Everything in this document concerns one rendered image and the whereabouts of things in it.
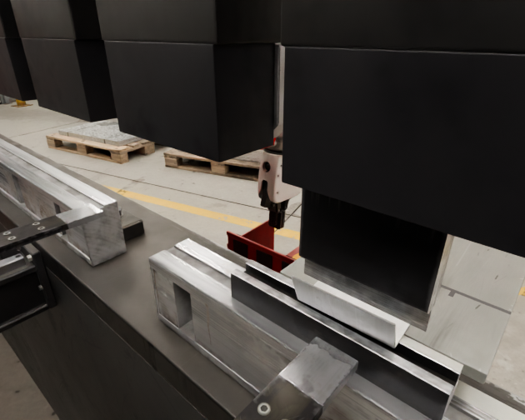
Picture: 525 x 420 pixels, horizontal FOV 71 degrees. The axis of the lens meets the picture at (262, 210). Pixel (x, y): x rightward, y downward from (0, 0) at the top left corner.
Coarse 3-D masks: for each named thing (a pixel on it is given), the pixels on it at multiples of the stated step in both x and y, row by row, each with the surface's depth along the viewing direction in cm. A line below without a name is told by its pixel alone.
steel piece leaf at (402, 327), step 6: (318, 282) 33; (324, 288) 33; (330, 288) 33; (336, 294) 32; (342, 294) 32; (348, 300) 31; (354, 300) 31; (360, 306) 30; (366, 306) 30; (372, 312) 30; (378, 312) 30; (384, 312) 30; (390, 318) 29; (396, 318) 29; (396, 324) 29; (402, 324) 29; (408, 324) 29; (396, 330) 28; (402, 330) 28; (396, 336) 28; (402, 336) 28; (396, 342) 27
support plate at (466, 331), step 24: (456, 240) 40; (456, 264) 36; (480, 264) 36; (504, 264) 36; (456, 288) 33; (480, 288) 33; (504, 288) 33; (432, 312) 30; (456, 312) 30; (480, 312) 30; (504, 312) 30; (408, 336) 28; (432, 336) 28; (456, 336) 28; (480, 336) 28; (456, 360) 26; (480, 360) 26
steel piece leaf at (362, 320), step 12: (300, 288) 30; (312, 288) 28; (300, 300) 31; (312, 300) 30; (324, 300) 28; (336, 300) 27; (324, 312) 30; (336, 312) 28; (348, 312) 27; (360, 312) 26; (348, 324) 28; (360, 324) 27; (372, 324) 26; (384, 324) 25; (372, 336) 27; (384, 336) 26
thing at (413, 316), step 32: (320, 224) 26; (352, 224) 25; (384, 224) 23; (416, 224) 22; (320, 256) 27; (352, 256) 25; (384, 256) 24; (416, 256) 22; (448, 256) 23; (352, 288) 28; (384, 288) 25; (416, 288) 23; (416, 320) 25
